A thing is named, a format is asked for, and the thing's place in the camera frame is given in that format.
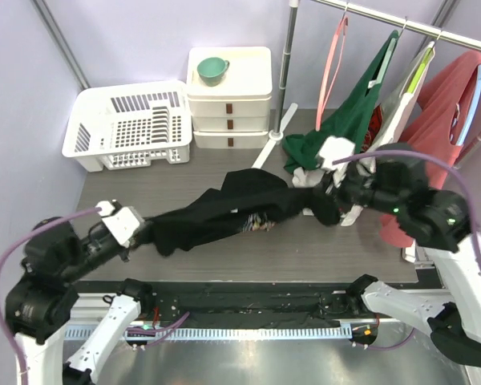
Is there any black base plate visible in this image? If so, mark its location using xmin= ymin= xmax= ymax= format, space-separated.
xmin=75 ymin=279 xmax=442 ymax=328

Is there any lime green hanger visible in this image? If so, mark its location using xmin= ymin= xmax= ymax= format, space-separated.
xmin=406 ymin=37 xmax=439 ymax=93

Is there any metal clothes rack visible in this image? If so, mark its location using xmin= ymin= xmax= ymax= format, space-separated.
xmin=249 ymin=0 xmax=481 ymax=174

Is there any white drawer unit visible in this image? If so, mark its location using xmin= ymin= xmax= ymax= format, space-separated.
xmin=186 ymin=47 xmax=273 ymax=150

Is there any white plastic basket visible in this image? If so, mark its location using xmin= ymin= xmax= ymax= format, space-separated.
xmin=62 ymin=80 xmax=192 ymax=172

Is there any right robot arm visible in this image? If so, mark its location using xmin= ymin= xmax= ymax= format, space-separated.
xmin=316 ymin=146 xmax=481 ymax=368

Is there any light blue hanger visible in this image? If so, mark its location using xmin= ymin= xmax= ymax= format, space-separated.
xmin=450 ymin=64 xmax=481 ymax=146

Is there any pink hanger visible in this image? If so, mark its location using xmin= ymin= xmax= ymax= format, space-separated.
xmin=315 ymin=11 xmax=349 ymax=132

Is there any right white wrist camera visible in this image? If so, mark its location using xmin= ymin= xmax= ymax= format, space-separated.
xmin=317 ymin=136 xmax=355 ymax=172

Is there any white cable duct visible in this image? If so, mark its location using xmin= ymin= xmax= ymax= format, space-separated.
xmin=65 ymin=324 xmax=352 ymax=342

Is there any white t shirt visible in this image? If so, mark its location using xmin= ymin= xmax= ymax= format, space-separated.
xmin=291 ymin=42 xmax=436 ymax=228

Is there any green t shirt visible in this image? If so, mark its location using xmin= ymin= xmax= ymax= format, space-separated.
xmin=282 ymin=30 xmax=398 ymax=173

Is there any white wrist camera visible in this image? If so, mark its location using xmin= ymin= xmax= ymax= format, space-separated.
xmin=317 ymin=136 xmax=355 ymax=172
xmin=95 ymin=200 xmax=144 ymax=249

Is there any green cup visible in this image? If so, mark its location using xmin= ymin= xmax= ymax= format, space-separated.
xmin=197 ymin=57 xmax=230 ymax=87

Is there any salmon pink t shirt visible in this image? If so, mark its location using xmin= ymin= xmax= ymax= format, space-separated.
xmin=378 ymin=50 xmax=481 ymax=248

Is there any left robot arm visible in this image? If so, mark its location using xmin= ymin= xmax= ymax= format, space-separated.
xmin=4 ymin=217 xmax=155 ymax=384

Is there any black t shirt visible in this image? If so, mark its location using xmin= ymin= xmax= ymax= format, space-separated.
xmin=142 ymin=168 xmax=341 ymax=257

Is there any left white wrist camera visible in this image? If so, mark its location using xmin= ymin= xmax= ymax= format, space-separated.
xmin=95 ymin=200 xmax=144 ymax=249

